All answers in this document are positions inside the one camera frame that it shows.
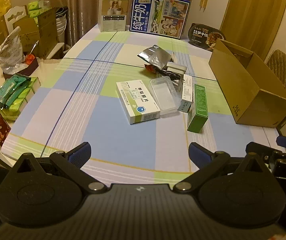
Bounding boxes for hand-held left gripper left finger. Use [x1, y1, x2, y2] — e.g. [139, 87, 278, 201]
[12, 142, 108, 195]

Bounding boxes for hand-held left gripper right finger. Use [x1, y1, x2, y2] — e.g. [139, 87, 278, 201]
[174, 142, 271, 195]

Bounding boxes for slim white green medicine box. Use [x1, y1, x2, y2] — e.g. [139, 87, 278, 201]
[178, 74, 195, 113]

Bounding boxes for brown cardboard box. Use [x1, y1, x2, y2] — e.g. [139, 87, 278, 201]
[209, 39, 286, 128]

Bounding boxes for clear plastic case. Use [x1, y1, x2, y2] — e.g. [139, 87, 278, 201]
[150, 77, 181, 115]

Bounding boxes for white blue medicine box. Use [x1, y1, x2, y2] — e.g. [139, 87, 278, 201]
[115, 79, 161, 125]

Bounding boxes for black cable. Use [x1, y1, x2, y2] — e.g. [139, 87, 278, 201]
[150, 66, 184, 82]

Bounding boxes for white power adapter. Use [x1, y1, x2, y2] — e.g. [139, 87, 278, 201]
[167, 62, 186, 76]

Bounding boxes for silver foil pouch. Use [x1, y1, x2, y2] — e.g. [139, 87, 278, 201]
[137, 45, 173, 68]

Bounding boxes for stack of yellow-green tissue packs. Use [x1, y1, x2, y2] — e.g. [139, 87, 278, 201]
[0, 77, 41, 122]

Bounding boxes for teal packet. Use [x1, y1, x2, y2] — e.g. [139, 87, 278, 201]
[0, 74, 21, 105]
[2, 78, 32, 109]

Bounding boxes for dark brown box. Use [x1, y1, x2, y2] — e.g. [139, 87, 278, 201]
[3, 55, 39, 80]

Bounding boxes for white side table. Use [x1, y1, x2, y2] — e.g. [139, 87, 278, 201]
[0, 42, 66, 160]

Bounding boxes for black instant rice bowl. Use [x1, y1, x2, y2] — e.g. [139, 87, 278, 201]
[188, 23, 227, 52]

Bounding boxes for white plastic bag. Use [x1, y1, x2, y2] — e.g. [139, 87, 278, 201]
[0, 26, 25, 73]

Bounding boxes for tall brown carton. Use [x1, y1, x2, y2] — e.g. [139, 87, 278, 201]
[37, 7, 59, 58]

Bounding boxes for small brown carton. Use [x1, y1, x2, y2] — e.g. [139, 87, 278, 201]
[13, 17, 40, 54]

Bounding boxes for white striped bag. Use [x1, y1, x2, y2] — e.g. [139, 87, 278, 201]
[55, 7, 69, 47]

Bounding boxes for wooden door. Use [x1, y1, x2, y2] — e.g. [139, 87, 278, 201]
[220, 0, 286, 60]

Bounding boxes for white product box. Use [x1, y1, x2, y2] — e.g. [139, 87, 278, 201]
[98, 0, 129, 32]

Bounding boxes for blue milk carton box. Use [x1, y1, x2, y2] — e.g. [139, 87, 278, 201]
[129, 0, 191, 40]

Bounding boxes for beige curtain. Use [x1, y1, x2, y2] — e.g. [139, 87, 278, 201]
[37, 0, 197, 48]

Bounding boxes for white cardboard hanger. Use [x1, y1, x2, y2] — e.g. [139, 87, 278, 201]
[4, 5, 30, 38]

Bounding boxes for green tissue packs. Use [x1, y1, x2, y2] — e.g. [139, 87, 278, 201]
[28, 0, 51, 18]

